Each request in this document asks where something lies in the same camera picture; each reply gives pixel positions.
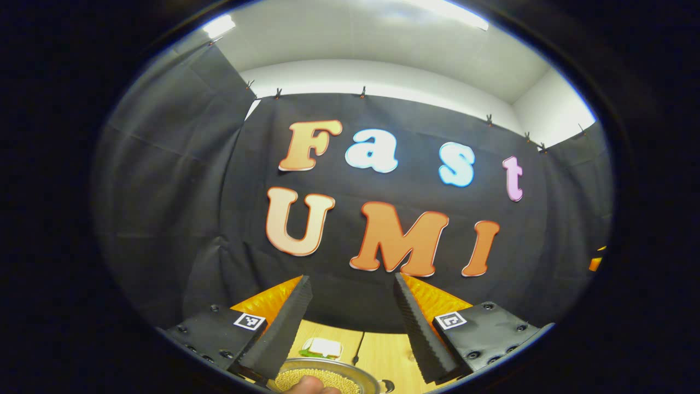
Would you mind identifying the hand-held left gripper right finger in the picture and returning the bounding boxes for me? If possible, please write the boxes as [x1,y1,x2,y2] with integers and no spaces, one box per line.
[394,273,554,385]

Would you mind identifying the steel pot with black handle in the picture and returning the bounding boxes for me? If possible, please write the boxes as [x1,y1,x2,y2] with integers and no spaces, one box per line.
[267,357,395,394]

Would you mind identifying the small white plate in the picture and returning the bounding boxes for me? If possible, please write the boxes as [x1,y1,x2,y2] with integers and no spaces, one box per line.
[301,337,345,361]

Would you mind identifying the heap of yellow soybeans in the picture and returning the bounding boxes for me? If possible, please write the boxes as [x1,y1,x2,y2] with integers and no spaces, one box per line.
[275,368,361,394]

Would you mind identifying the small rectangular ceiling light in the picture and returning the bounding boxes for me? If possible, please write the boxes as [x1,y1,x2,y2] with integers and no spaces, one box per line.
[202,15,236,39]

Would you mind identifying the row of black cloth clips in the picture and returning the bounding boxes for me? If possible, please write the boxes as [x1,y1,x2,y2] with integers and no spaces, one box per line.
[244,79,586,154]

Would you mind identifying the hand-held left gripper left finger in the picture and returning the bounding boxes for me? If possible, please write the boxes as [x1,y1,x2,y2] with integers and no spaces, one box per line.
[156,275,313,384]

